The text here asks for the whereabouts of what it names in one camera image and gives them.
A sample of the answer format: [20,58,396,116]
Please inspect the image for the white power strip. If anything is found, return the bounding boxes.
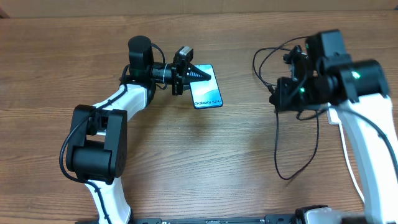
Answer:
[326,108,341,125]

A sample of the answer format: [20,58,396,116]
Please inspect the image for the black charger cable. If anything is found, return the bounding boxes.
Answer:
[252,36,321,181]

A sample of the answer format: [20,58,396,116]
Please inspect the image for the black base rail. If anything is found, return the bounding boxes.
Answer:
[74,205,368,224]

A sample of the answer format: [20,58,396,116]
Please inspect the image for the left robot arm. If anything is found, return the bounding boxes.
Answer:
[59,35,211,223]

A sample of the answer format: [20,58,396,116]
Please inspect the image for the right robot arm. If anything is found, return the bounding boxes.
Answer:
[269,30,397,223]

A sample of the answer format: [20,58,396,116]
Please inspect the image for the blue screen Galaxy smartphone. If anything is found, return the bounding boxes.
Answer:
[190,64,223,110]

